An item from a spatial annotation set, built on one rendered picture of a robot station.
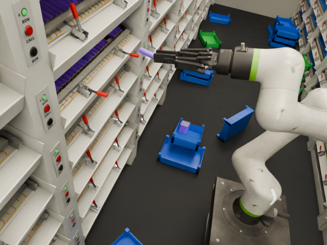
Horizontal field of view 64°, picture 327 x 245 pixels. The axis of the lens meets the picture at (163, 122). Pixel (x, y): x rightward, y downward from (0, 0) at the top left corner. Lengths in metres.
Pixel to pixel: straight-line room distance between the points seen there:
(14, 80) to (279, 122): 0.63
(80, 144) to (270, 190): 0.78
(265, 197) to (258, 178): 0.08
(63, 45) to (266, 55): 0.53
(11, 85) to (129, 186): 1.27
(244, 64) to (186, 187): 1.17
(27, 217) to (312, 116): 0.85
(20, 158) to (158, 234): 1.07
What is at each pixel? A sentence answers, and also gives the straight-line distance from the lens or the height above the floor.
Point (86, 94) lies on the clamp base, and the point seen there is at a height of 0.95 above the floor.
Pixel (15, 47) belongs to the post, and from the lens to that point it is 0.55.
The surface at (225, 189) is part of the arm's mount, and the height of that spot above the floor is 0.36.
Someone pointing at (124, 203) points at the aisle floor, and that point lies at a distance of 1.69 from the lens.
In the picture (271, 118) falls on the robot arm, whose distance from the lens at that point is 0.75.
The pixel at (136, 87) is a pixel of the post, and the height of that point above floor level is 0.67.
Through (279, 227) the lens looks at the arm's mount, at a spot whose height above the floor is 0.35.
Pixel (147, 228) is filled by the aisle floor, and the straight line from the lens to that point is 1.63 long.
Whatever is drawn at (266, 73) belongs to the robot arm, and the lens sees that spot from 0.78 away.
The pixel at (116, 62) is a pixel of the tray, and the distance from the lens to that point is 1.03.
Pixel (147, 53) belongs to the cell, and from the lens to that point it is 0.86.
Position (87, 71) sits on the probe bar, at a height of 0.97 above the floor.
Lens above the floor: 1.48
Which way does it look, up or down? 44 degrees down
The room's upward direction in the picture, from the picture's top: 11 degrees clockwise
